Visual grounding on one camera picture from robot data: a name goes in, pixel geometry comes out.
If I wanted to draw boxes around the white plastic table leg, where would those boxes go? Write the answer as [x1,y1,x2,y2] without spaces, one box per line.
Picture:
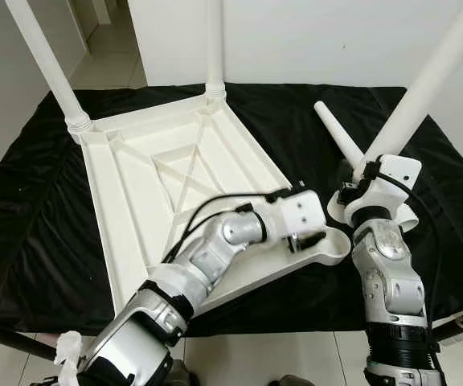
[313,101,419,234]
[4,0,96,136]
[363,0,463,178]
[203,0,228,101]

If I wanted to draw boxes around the white plastic table top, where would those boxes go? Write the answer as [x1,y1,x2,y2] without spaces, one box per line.
[75,87,353,316]

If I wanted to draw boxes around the grey robot left foot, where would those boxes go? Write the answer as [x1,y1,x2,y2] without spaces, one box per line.
[167,360,200,386]

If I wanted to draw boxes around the white crumpled plastic wrap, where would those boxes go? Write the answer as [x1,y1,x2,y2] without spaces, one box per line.
[55,330,84,386]

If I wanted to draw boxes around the black table cloth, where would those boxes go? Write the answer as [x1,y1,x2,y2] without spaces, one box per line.
[0,83,463,337]

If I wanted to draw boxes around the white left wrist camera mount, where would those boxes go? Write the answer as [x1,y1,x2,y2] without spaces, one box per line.
[264,189,327,242]

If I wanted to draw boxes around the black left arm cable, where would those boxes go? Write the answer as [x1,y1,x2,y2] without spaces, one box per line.
[161,187,306,266]

